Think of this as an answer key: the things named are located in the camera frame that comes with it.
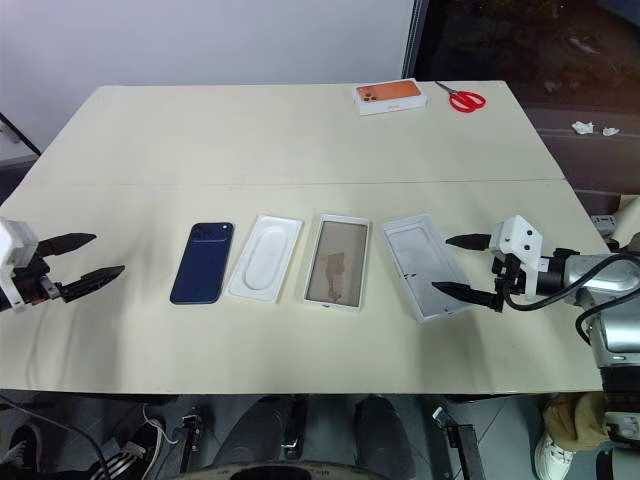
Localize white box lid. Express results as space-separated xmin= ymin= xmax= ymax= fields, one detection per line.
xmin=381 ymin=214 xmax=474 ymax=324

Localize grey power strip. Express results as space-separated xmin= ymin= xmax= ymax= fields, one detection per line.
xmin=590 ymin=214 xmax=617 ymax=240

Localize dark blue smartphone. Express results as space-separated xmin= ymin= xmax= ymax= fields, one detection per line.
xmin=169 ymin=220 xmax=237 ymax=306

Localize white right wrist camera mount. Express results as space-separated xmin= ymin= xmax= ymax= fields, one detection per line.
xmin=488 ymin=214 xmax=544 ymax=302

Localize white box bottom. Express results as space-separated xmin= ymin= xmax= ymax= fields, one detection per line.
xmin=302 ymin=212 xmax=374 ymax=314

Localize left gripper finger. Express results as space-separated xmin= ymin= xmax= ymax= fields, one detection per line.
xmin=61 ymin=265 xmax=127 ymax=304
xmin=38 ymin=231 xmax=99 ymax=258

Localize white plastic insert tray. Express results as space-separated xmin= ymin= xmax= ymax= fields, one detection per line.
xmin=227 ymin=214 xmax=306 ymax=305

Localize orange printed phone box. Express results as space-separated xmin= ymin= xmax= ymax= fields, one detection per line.
xmin=353 ymin=77 xmax=431 ymax=118

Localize black slanted bar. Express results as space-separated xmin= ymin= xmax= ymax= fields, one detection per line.
xmin=0 ymin=110 xmax=43 ymax=158

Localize beige trouser leg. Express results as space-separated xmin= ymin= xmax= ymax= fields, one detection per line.
xmin=541 ymin=393 xmax=607 ymax=452

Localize red handled scissors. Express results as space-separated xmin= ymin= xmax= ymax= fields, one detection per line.
xmin=433 ymin=80 xmax=488 ymax=114

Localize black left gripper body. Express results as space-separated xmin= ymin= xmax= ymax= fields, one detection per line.
xmin=10 ymin=254 xmax=70 ymax=307

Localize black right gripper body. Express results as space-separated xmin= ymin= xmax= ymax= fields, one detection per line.
xmin=489 ymin=252 xmax=529 ymax=313

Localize black sneaker white laces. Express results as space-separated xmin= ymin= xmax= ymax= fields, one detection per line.
xmin=105 ymin=403 xmax=167 ymax=480

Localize black metal table bracket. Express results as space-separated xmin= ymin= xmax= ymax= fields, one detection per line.
xmin=430 ymin=405 xmax=477 ymax=480

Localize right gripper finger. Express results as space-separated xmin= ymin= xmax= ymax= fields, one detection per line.
xmin=431 ymin=281 xmax=502 ymax=310
xmin=445 ymin=233 xmax=495 ymax=252

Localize dark trouser leg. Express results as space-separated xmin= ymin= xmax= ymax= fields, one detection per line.
xmin=217 ymin=393 xmax=303 ymax=474
xmin=352 ymin=393 xmax=417 ymax=477

